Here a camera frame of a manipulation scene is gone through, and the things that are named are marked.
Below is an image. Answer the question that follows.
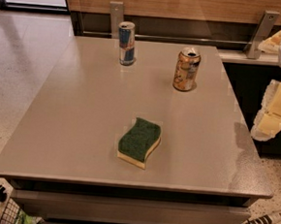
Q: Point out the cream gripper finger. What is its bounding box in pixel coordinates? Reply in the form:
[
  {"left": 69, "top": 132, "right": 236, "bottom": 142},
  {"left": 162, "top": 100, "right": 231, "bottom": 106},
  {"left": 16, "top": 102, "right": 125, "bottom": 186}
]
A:
[
  {"left": 259, "top": 30, "right": 281, "bottom": 54},
  {"left": 251, "top": 80, "right": 281, "bottom": 142}
]

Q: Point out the orange soda can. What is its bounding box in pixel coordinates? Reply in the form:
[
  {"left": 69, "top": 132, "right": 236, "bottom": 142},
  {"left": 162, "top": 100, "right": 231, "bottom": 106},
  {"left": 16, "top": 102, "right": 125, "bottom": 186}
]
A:
[{"left": 172, "top": 47, "right": 202, "bottom": 91}]

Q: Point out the blue silver energy drink can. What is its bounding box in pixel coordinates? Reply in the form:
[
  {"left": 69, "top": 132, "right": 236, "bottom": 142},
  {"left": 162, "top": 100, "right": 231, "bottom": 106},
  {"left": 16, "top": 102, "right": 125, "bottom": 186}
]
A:
[{"left": 118, "top": 21, "right": 136, "bottom": 65}]

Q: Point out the green yellow sponge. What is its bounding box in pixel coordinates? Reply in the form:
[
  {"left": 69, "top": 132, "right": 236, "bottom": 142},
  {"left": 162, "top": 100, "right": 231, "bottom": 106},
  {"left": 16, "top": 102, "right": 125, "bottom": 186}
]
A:
[{"left": 116, "top": 117, "right": 162, "bottom": 170}]

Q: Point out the grey drawer cabinet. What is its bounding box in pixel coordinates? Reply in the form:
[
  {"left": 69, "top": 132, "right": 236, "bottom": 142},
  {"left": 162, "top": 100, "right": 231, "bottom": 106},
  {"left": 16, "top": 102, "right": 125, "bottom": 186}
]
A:
[{"left": 12, "top": 189, "right": 250, "bottom": 224}]

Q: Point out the right metal bracket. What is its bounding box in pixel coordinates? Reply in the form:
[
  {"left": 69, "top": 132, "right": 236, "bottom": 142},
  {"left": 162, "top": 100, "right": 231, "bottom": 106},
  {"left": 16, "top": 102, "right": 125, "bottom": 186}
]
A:
[{"left": 244, "top": 10, "right": 279, "bottom": 60}]

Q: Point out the metal bracket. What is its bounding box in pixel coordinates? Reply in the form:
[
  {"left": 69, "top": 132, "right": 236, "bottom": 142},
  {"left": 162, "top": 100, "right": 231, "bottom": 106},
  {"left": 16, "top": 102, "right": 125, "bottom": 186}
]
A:
[
  {"left": 244, "top": 10, "right": 279, "bottom": 60},
  {"left": 109, "top": 1, "right": 124, "bottom": 39}
]

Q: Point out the horizontal metal rail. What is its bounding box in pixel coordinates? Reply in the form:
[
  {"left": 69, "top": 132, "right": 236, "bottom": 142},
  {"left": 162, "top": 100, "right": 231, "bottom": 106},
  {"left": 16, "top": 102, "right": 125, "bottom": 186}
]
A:
[{"left": 76, "top": 31, "right": 248, "bottom": 49}]

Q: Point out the left metal bracket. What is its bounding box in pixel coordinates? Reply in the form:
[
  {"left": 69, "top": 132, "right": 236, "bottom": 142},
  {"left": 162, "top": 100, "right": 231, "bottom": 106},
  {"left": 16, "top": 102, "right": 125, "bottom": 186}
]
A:
[{"left": 109, "top": 1, "right": 124, "bottom": 39}]

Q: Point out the wire basket with green item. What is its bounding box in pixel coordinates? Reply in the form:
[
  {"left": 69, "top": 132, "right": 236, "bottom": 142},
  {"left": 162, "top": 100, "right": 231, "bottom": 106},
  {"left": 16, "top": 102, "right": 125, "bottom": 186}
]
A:
[{"left": 0, "top": 199, "right": 44, "bottom": 224}]

